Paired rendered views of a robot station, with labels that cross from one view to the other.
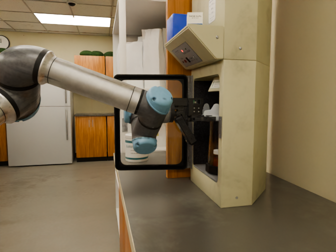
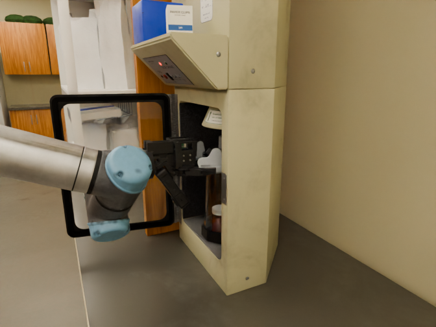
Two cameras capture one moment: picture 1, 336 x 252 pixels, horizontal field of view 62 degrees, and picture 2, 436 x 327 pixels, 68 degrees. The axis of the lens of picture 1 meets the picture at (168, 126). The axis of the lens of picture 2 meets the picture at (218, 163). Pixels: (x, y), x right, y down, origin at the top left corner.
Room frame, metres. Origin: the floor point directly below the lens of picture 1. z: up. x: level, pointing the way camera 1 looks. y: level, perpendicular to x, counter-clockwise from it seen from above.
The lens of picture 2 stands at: (0.24, 0.00, 1.44)
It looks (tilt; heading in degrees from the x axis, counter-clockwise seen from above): 15 degrees down; 347
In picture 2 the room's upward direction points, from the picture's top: straight up
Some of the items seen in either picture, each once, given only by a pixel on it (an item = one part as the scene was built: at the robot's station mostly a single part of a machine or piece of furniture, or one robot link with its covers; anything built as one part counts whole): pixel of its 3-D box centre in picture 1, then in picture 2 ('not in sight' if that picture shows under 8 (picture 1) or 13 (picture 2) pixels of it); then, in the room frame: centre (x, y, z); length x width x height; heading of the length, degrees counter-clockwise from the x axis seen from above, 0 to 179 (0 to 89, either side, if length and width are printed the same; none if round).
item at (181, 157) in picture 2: (185, 110); (170, 157); (0.99, -0.06, 1.25); 0.12 x 0.08 x 0.09; 103
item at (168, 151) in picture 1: (151, 122); (118, 166); (1.16, 0.07, 1.19); 0.30 x 0.01 x 0.40; 93
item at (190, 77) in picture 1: (190, 122); (176, 162); (1.17, -0.09, 1.19); 0.03 x 0.02 x 0.39; 13
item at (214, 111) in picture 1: (216, 112); (217, 160); (0.96, -0.17, 1.24); 0.09 x 0.03 x 0.06; 78
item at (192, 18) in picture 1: (194, 23); (179, 23); (0.96, -0.09, 1.54); 0.05 x 0.05 x 0.06; 89
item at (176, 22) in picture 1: (182, 29); (157, 24); (1.11, -0.05, 1.56); 0.10 x 0.10 x 0.09; 13
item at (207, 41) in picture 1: (189, 50); (172, 64); (1.01, -0.08, 1.46); 0.32 x 0.11 x 0.10; 13
